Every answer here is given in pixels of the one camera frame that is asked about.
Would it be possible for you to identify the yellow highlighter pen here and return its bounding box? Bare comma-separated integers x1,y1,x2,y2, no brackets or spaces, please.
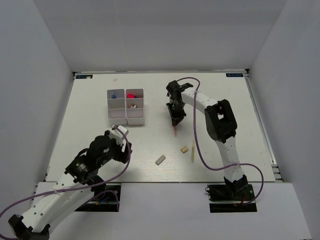
191,140,196,163

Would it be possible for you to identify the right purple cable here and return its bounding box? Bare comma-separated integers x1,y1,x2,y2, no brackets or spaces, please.
176,77,265,207

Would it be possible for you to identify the blue cap clear glue bottle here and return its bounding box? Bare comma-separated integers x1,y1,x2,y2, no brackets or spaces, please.
111,92,117,99

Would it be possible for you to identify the small tan eraser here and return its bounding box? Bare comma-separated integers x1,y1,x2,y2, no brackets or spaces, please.
180,146,189,154

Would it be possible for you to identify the blue table label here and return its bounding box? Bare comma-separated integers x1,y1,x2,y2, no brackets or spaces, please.
75,74,93,79
225,72,244,78

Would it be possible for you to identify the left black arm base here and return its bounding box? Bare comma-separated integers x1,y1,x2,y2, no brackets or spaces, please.
75,183,122,213

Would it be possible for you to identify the purple cable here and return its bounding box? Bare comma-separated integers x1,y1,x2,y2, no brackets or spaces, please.
176,77,265,207
0,126,133,238

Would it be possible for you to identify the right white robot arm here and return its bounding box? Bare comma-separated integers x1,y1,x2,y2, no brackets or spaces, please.
166,80,248,200

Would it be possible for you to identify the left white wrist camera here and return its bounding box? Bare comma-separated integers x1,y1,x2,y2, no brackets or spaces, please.
109,125,129,147

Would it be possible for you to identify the right blue table label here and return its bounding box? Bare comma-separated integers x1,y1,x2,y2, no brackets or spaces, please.
225,72,244,78

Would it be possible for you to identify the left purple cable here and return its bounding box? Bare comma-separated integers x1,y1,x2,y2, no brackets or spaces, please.
0,126,133,238

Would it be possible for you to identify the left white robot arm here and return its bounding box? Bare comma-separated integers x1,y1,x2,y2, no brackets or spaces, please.
8,125,132,240

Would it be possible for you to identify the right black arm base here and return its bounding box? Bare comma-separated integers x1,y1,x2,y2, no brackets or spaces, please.
205,184,258,213

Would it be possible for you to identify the right white compartment organizer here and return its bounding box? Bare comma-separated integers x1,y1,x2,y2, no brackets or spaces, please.
125,88,145,126

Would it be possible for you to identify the left blue table label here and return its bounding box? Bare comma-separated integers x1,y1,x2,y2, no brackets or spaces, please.
75,74,93,79

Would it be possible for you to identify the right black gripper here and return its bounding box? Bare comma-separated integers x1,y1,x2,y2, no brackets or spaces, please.
166,101,187,125

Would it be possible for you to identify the left white compartment organizer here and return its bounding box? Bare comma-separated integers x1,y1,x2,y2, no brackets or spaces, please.
107,88,127,125

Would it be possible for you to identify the pink cap black highlighter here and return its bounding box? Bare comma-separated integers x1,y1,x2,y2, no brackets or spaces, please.
127,93,138,99

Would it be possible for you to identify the orange highlighter pen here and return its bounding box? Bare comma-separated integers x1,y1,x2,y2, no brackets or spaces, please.
173,125,177,137

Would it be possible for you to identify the white compartment organizer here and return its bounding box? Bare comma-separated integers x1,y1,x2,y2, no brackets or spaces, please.
107,88,127,125
125,88,145,126

